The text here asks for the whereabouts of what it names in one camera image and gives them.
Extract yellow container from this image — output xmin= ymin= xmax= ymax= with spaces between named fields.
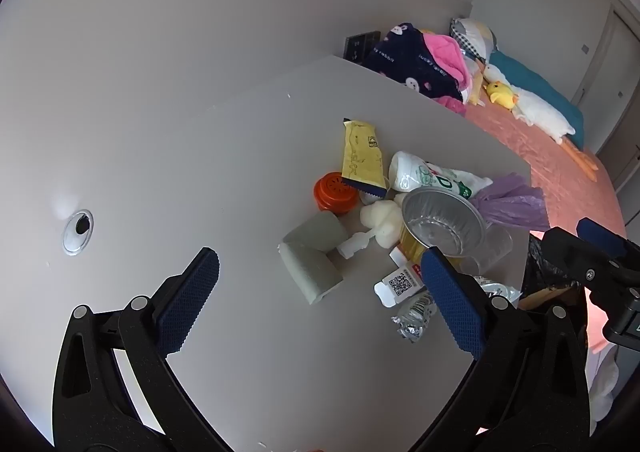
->
xmin=400 ymin=225 xmax=432 ymax=263

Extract purple plastic bag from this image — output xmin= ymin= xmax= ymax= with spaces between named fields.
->
xmin=469 ymin=172 xmax=551 ymax=231

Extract white door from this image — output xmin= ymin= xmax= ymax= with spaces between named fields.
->
xmin=570 ymin=2 xmax=640 ymax=106

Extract clear plastic cup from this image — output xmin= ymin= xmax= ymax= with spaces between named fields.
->
xmin=452 ymin=227 xmax=514 ymax=278

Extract white goose plush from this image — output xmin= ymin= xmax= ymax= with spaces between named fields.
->
xmin=482 ymin=62 xmax=599 ymax=181

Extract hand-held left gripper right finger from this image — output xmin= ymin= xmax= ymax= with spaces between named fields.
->
xmin=410 ymin=246 xmax=591 ymax=452

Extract grey-green foam blocks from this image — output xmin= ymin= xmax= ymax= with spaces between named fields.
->
xmin=278 ymin=242 xmax=345 ymax=306

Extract teal blanket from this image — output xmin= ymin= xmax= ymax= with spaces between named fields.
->
xmin=487 ymin=50 xmax=585 ymax=151

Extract yellow duck plush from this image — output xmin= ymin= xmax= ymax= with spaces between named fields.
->
xmin=486 ymin=81 xmax=519 ymax=111

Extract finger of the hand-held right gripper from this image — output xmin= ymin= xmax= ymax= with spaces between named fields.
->
xmin=542 ymin=227 xmax=640 ymax=293
xmin=576 ymin=217 xmax=630 ymax=259

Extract checked pillow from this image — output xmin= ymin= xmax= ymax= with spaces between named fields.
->
xmin=449 ymin=17 xmax=499 ymax=62

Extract white green snack packet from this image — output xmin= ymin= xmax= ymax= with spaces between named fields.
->
xmin=474 ymin=276 xmax=521 ymax=304

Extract orange round lid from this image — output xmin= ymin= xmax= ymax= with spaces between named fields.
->
xmin=314 ymin=172 xmax=359 ymax=216

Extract pink fleece cloth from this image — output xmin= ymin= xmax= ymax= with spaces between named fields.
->
xmin=422 ymin=32 xmax=473 ymax=114

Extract white pump nozzle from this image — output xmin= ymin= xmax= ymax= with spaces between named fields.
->
xmin=336 ymin=229 xmax=376 ymax=260

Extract silver foil wrapper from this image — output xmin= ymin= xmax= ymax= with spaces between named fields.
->
xmin=391 ymin=293 xmax=438 ymax=343

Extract black trash bag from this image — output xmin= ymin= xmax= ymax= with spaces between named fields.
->
xmin=522 ymin=235 xmax=585 ymax=295

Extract round desk cable grommet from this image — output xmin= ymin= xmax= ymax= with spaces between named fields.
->
xmin=62 ymin=211 xmax=94 ymax=254

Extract white plastic bottle green label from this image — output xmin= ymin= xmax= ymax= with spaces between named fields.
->
xmin=388 ymin=151 xmax=494 ymax=197

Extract yellow snack wrapper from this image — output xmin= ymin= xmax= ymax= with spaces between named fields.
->
xmin=341 ymin=118 xmax=387 ymax=199

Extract grey cardboard tube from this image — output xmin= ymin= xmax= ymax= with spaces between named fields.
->
xmin=283 ymin=211 xmax=348 ymax=253

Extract navy printed blanket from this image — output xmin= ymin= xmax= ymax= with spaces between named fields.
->
xmin=361 ymin=23 xmax=466 ymax=104

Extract black wall socket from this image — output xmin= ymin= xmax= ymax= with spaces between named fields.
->
xmin=344 ymin=31 xmax=382 ymax=64

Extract aluminium foil bowl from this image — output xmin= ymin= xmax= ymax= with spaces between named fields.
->
xmin=401 ymin=186 xmax=487 ymax=257

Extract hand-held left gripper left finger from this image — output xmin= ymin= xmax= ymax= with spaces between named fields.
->
xmin=51 ymin=247 xmax=231 ymax=452

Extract salmon bed sheet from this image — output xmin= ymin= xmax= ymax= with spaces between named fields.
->
xmin=462 ymin=100 xmax=632 ymax=245

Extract small white red box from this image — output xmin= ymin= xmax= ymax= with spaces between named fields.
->
xmin=390 ymin=247 xmax=425 ymax=279

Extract small white box square code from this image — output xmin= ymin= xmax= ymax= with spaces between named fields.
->
xmin=374 ymin=266 xmax=427 ymax=309

